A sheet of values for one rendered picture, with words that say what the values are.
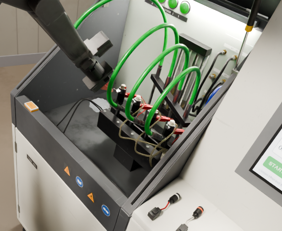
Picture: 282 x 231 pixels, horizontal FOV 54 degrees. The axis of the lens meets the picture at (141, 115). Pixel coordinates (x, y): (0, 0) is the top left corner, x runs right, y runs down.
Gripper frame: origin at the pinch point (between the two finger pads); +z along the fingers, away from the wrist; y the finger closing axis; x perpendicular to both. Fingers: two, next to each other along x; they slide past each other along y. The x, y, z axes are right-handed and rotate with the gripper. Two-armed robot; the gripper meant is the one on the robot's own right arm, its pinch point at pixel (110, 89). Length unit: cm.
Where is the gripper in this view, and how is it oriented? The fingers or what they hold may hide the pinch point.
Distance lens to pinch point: 100.4
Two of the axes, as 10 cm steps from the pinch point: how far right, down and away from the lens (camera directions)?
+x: -5.2, -5.8, 6.2
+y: 7.5, -6.6, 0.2
